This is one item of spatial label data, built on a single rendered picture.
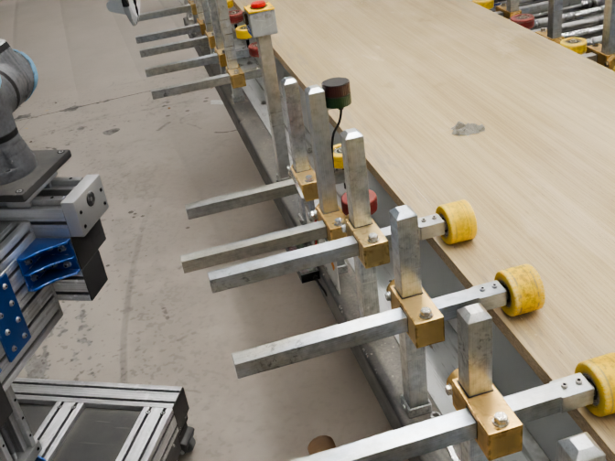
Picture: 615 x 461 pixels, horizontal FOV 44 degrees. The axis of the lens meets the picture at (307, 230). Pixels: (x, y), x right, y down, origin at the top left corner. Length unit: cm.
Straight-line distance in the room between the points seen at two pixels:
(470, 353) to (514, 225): 59
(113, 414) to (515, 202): 131
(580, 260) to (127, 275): 223
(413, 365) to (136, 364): 162
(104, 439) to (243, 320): 84
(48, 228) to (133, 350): 117
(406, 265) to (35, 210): 90
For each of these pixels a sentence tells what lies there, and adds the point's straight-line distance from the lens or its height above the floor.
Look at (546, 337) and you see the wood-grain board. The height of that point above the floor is 90.
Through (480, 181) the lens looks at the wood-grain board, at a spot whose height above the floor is 90.
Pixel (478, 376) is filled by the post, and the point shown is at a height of 100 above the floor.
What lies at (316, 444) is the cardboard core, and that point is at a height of 8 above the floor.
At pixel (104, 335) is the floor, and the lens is 304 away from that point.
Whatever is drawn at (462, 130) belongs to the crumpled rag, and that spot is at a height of 91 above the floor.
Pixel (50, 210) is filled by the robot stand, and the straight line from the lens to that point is 179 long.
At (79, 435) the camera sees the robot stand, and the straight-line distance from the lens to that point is 234.
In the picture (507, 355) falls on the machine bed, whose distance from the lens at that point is 153.
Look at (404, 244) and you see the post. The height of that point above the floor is 107.
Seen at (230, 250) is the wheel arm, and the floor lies 86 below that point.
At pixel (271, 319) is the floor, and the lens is 289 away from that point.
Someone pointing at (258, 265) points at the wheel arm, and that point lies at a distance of 143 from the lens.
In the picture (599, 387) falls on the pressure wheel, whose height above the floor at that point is 96.
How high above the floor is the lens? 174
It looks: 31 degrees down
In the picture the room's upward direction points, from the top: 8 degrees counter-clockwise
